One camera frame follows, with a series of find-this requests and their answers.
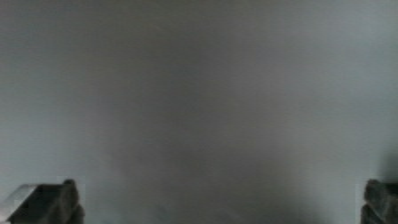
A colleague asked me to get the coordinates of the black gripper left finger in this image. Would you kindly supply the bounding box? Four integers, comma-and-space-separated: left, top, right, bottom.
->
0, 179, 83, 224

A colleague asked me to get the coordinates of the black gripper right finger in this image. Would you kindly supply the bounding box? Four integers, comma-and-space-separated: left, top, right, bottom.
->
360, 179, 398, 224

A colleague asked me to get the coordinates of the white cabinet body box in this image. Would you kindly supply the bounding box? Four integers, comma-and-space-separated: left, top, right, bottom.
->
0, 0, 398, 224

